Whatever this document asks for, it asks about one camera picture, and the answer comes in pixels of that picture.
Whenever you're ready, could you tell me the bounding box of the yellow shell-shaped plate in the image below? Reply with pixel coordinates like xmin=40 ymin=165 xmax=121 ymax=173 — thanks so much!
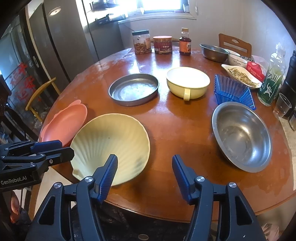
xmin=70 ymin=113 xmax=151 ymax=186

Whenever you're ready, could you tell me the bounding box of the pink plastic plate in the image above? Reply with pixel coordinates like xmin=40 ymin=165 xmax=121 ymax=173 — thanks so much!
xmin=39 ymin=100 xmax=88 ymax=147

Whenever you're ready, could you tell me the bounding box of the large stainless steel bowl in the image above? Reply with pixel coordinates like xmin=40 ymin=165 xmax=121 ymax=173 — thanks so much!
xmin=211 ymin=102 xmax=272 ymax=173

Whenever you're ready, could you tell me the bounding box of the cream bowl with handle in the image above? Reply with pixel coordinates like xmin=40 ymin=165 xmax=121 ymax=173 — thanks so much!
xmin=166 ymin=67 xmax=210 ymax=101

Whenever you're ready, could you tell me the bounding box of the blue fluted plastic dish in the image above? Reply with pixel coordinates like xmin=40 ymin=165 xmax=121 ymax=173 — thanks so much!
xmin=214 ymin=74 xmax=256 ymax=110

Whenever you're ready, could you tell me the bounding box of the round steel pan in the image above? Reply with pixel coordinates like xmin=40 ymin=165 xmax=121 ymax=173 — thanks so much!
xmin=108 ymin=73 xmax=159 ymax=106

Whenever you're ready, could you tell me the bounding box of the left hand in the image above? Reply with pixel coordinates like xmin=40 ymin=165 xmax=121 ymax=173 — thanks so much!
xmin=10 ymin=191 xmax=21 ymax=223

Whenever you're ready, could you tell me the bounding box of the yellow chair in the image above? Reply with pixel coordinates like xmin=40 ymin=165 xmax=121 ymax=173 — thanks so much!
xmin=24 ymin=77 xmax=62 ymax=123

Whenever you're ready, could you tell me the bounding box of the white dish with food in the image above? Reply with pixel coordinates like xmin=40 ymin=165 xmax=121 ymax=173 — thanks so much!
xmin=221 ymin=64 xmax=262 ymax=89

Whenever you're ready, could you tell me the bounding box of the clear plastic cup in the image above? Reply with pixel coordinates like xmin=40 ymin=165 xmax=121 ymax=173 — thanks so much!
xmin=273 ymin=93 xmax=292 ymax=120

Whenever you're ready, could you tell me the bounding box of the small steel cup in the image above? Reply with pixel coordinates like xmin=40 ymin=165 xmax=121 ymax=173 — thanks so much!
xmin=288 ymin=110 xmax=296 ymax=131

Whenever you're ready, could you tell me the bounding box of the grey refrigerator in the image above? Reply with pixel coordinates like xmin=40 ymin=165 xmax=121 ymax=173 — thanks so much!
xmin=25 ymin=0 xmax=125 ymax=86

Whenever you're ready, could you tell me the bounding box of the small steel bowl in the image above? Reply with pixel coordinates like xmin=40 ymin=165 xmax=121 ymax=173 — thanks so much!
xmin=200 ymin=44 xmax=230 ymax=63

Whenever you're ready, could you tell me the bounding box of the white ceramic bowl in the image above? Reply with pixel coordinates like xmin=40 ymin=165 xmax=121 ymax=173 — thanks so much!
xmin=226 ymin=49 xmax=247 ymax=68

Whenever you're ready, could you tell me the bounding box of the red tissue pack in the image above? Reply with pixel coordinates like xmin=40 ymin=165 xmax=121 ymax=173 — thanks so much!
xmin=246 ymin=61 xmax=266 ymax=82

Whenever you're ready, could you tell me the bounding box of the black thermos flask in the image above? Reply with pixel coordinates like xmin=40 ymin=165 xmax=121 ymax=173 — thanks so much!
xmin=280 ymin=50 xmax=296 ymax=118

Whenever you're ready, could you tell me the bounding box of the red tin can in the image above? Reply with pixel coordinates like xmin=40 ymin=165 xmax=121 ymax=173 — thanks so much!
xmin=153 ymin=36 xmax=173 ymax=54

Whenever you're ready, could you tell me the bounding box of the brown sauce bottle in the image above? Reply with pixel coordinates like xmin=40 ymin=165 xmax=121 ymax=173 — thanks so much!
xmin=179 ymin=28 xmax=192 ymax=56

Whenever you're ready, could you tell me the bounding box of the green drink bottle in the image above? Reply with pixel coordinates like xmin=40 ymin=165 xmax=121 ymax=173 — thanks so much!
xmin=257 ymin=42 xmax=286 ymax=106

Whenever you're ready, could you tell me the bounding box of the wooden chair back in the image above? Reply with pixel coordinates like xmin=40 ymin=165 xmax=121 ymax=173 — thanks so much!
xmin=218 ymin=33 xmax=252 ymax=58

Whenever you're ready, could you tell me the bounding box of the clear jar black lid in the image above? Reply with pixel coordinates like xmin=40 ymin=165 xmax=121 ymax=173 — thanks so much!
xmin=132 ymin=30 xmax=152 ymax=54

